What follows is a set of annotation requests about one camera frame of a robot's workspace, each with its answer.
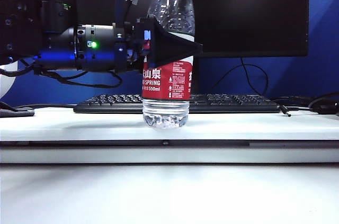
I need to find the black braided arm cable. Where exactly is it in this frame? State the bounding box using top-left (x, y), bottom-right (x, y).
top-left (0, 59), bottom-right (123, 88)

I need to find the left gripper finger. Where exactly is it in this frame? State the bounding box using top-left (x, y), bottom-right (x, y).
top-left (147, 17), bottom-right (203, 69)

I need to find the black monitor stand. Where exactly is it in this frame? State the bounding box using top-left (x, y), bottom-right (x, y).
top-left (192, 57), bottom-right (200, 95)

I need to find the black barrel plug cable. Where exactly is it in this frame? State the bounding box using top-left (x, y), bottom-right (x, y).
top-left (278, 104), bottom-right (312, 118)

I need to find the grey cloth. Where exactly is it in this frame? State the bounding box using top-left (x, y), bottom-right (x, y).
top-left (0, 101), bottom-right (35, 118)

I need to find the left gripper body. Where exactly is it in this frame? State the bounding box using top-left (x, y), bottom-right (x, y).
top-left (113, 20), bottom-right (154, 73)

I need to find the black monitor cable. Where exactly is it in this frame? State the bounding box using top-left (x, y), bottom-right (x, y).
top-left (211, 58), bottom-right (269, 97)

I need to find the black keyboard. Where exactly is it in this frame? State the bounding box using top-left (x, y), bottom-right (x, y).
top-left (73, 93), bottom-right (281, 114)

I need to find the clear plastic water bottle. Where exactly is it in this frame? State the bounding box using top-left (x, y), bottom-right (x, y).
top-left (141, 0), bottom-right (196, 129)

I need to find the black keyboard cable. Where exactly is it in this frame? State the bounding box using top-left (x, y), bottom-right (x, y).
top-left (14, 104), bottom-right (78, 111)

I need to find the black computer monitor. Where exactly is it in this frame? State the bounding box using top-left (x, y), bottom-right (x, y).
top-left (76, 0), bottom-right (310, 58)

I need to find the black coiled cable bundle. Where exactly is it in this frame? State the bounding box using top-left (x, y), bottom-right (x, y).
top-left (272, 92), bottom-right (339, 118)

